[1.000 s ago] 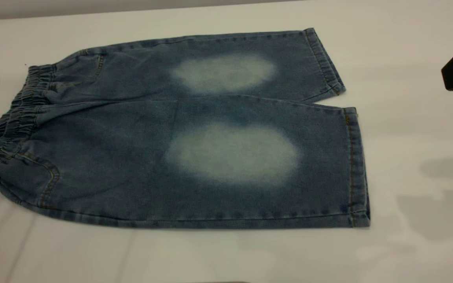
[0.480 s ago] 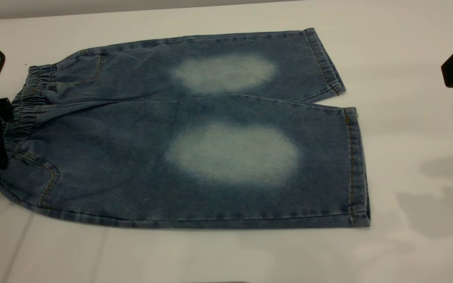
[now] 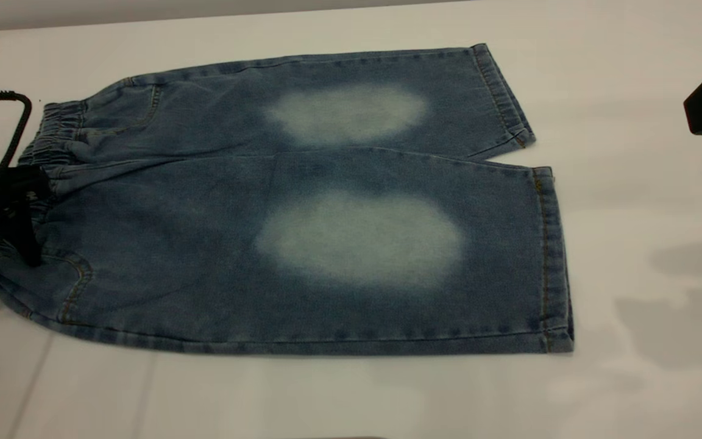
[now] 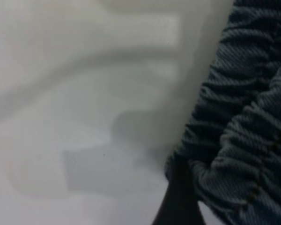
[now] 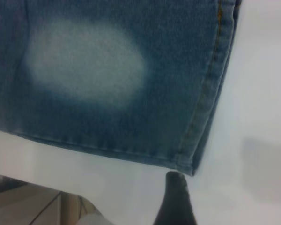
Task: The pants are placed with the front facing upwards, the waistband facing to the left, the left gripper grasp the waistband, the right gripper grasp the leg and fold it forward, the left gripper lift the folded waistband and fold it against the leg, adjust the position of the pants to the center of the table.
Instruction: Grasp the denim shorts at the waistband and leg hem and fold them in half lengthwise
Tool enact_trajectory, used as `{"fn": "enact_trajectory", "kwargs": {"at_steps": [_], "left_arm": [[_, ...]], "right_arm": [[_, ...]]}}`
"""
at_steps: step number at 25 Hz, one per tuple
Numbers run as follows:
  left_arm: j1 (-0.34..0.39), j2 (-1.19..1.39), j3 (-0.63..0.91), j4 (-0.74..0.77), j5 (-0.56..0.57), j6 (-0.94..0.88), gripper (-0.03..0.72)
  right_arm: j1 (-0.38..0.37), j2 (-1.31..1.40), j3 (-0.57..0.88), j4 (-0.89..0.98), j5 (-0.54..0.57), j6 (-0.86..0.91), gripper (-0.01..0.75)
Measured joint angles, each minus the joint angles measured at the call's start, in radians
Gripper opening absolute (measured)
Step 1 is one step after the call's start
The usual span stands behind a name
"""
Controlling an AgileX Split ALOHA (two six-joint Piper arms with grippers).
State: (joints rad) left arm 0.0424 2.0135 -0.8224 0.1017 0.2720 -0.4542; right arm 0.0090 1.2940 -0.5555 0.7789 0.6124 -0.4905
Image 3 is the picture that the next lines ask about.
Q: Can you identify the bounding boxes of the blue denim children's pants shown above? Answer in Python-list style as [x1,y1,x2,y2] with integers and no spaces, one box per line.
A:
[0,43,575,356]

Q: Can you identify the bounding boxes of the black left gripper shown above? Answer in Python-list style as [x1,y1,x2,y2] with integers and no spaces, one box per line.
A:
[0,140,54,268]

